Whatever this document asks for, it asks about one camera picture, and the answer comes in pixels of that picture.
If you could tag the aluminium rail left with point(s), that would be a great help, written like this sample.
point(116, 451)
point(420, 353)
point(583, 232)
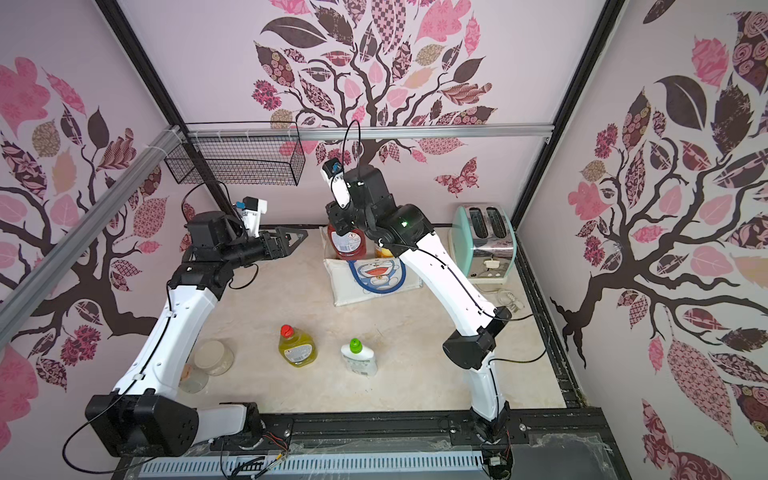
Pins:
point(21, 303)

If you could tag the red liquid soap bottle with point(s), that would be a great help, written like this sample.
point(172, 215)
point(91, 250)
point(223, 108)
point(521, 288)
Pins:
point(350, 246)

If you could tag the clear plastic cup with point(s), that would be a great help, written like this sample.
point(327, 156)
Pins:
point(193, 380)

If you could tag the black wire mesh basket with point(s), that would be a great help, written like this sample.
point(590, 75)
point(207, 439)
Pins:
point(250, 153)

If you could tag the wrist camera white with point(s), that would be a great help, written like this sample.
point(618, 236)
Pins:
point(334, 173)
point(251, 210)

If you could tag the aluminium rail back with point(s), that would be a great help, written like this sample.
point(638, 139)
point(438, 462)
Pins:
point(535, 130)

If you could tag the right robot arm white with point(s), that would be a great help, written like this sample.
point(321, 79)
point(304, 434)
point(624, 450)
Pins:
point(410, 237)

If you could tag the black base frame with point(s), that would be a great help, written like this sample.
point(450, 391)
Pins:
point(532, 444)

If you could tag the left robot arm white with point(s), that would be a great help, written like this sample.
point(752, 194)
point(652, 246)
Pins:
point(142, 416)

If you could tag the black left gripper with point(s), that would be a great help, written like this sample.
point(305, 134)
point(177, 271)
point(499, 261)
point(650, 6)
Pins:
point(282, 248)

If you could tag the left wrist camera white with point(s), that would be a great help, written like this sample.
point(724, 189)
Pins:
point(251, 210)

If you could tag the aluminium rail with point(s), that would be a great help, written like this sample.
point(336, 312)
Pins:
point(535, 130)
point(21, 303)

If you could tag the white bottle green cap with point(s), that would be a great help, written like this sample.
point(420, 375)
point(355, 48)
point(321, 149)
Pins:
point(358, 358)

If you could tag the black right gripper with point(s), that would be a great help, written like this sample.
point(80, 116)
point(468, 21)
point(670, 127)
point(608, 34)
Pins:
point(339, 222)

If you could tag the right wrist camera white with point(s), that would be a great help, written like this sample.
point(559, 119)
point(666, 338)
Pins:
point(334, 173)

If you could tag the mint chrome toaster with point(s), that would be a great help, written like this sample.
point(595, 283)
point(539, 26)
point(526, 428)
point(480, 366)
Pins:
point(482, 243)

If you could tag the yellow-green soap bottle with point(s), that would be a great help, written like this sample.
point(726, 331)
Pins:
point(296, 346)

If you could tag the white canvas shopping bag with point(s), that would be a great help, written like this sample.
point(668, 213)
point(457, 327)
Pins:
point(365, 279)

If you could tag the round beige lid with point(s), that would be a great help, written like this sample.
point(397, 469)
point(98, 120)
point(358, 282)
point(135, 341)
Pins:
point(214, 357)

